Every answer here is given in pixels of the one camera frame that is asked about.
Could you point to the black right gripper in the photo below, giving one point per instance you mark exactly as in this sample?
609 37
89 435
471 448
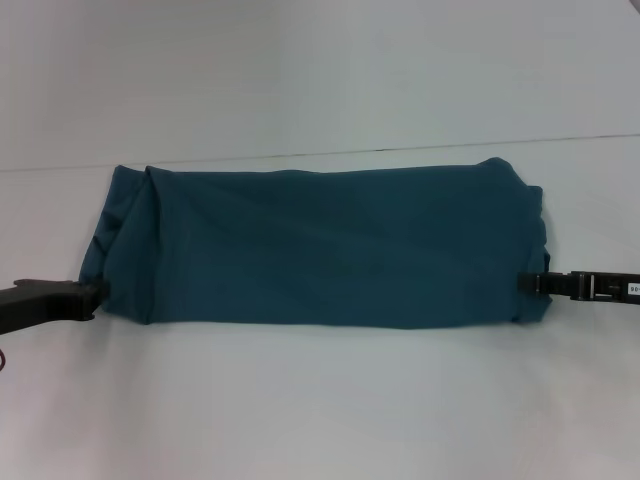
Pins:
605 289

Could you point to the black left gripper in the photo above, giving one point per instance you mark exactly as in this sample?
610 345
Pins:
45 302

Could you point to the teal t-shirt with FREE print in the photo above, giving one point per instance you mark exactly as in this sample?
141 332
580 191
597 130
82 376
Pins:
325 250

